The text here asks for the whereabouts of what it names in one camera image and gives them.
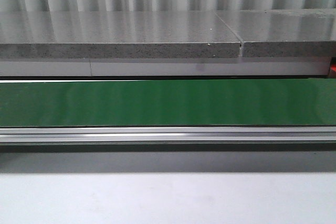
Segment white cabinet panel under counter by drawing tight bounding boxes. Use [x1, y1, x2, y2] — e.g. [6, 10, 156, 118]
[1, 57, 331, 77]

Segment green conveyor belt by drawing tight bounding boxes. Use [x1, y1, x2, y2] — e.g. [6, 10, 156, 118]
[1, 78, 335, 127]

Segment grey speckled stone counter slab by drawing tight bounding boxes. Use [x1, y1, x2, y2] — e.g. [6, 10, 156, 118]
[1, 11, 240, 59]

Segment red plastic bin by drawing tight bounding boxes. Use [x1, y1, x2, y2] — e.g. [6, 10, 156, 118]
[328, 63, 336, 79]

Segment aluminium conveyor side rail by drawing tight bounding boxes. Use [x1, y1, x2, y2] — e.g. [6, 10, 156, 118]
[1, 126, 335, 153]

